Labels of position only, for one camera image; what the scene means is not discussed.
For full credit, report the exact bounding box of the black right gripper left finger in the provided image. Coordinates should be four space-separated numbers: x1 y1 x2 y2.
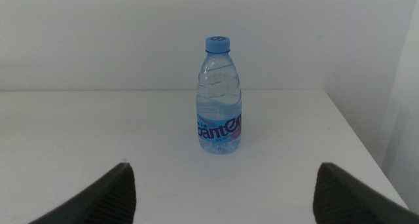
27 162 137 224

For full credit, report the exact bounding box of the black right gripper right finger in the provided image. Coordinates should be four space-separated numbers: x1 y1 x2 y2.
312 162 419 224

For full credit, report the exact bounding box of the clear water bottle blue cap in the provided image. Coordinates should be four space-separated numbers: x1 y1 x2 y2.
195 36 243 155

